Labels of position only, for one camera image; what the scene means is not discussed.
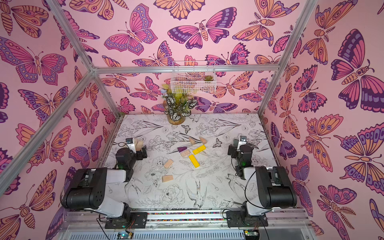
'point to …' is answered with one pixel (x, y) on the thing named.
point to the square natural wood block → (185, 153)
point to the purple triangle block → (181, 149)
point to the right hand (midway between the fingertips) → (240, 144)
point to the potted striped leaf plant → (177, 106)
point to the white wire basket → (193, 82)
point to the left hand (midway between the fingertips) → (139, 145)
